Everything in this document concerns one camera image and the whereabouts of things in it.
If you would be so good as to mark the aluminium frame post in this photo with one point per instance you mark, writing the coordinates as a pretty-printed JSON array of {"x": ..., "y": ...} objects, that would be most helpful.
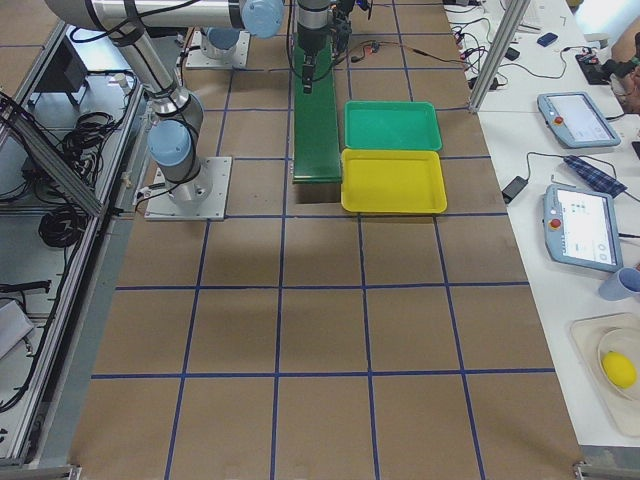
[{"x": 506, "y": 30}]

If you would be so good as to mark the blue teach pendant far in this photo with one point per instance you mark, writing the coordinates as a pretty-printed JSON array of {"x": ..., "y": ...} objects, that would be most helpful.
[{"x": 576, "y": 121}]

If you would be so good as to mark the black power adapter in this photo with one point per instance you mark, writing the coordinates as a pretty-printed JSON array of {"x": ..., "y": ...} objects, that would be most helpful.
[{"x": 513, "y": 189}]

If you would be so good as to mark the green conveyor belt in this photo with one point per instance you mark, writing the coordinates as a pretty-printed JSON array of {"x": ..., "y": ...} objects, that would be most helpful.
[{"x": 316, "y": 148}]

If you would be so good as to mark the blue teach pendant near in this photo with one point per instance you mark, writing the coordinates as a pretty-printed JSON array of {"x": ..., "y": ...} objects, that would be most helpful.
[{"x": 580, "y": 228}]

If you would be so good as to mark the yellow lemon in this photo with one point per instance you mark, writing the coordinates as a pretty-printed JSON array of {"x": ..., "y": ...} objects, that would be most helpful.
[{"x": 619, "y": 369}]

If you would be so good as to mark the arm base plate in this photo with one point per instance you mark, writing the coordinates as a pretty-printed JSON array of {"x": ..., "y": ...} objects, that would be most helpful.
[
  {"x": 204, "y": 198},
  {"x": 218, "y": 55}
]

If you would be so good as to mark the white bowl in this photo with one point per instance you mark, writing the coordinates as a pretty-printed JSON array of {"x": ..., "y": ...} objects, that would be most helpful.
[{"x": 626, "y": 342}]

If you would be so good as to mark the blue teach pendant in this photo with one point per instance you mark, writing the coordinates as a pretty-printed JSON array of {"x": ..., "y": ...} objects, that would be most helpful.
[
  {"x": 576, "y": 121},
  {"x": 580, "y": 228}
]

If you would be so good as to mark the blue plaid cloth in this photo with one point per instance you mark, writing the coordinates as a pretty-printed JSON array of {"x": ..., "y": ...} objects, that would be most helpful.
[{"x": 597, "y": 179}]

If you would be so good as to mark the light blue mug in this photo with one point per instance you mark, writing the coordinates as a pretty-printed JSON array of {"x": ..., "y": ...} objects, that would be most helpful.
[{"x": 621, "y": 285}]

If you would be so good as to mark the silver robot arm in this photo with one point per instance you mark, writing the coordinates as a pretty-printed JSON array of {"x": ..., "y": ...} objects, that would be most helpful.
[
  {"x": 263, "y": 19},
  {"x": 189, "y": 180}
]

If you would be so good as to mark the green plastic tray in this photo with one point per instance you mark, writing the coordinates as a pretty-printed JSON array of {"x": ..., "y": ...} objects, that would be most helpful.
[{"x": 391, "y": 125}]

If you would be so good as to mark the beige tray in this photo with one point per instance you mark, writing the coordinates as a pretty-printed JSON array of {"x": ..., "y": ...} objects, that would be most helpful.
[{"x": 586, "y": 335}]

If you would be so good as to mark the yellow plastic tray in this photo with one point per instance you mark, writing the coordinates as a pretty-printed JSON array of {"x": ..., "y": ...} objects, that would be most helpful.
[{"x": 392, "y": 181}]

